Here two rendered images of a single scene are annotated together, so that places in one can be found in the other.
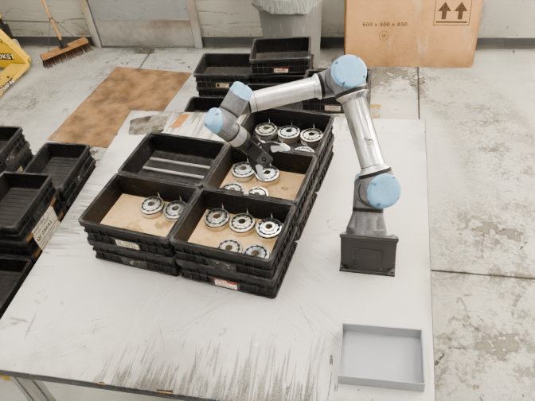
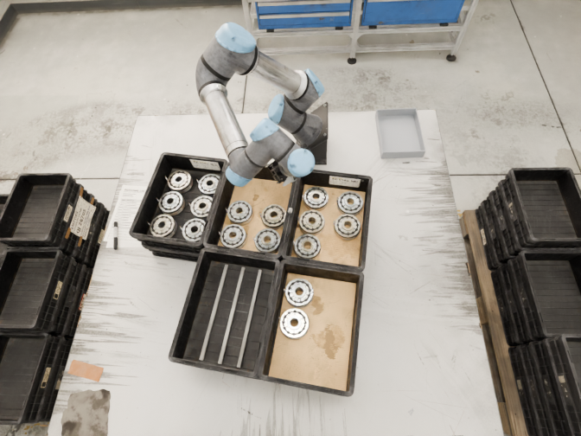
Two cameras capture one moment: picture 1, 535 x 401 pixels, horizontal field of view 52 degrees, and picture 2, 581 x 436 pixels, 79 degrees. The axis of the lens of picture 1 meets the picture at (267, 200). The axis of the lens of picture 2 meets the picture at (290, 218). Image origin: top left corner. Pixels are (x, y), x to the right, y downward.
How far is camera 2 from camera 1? 1.82 m
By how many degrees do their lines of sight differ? 55
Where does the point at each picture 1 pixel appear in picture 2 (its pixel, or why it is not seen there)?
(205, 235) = (327, 255)
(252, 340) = (404, 214)
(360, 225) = (316, 124)
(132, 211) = (298, 349)
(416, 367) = (399, 118)
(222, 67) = not seen: outside the picture
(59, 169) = not seen: outside the picture
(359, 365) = (406, 146)
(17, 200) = not seen: outside the picture
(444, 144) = (93, 160)
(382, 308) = (355, 137)
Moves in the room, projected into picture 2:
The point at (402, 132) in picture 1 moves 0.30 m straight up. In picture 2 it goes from (154, 131) to (127, 86)
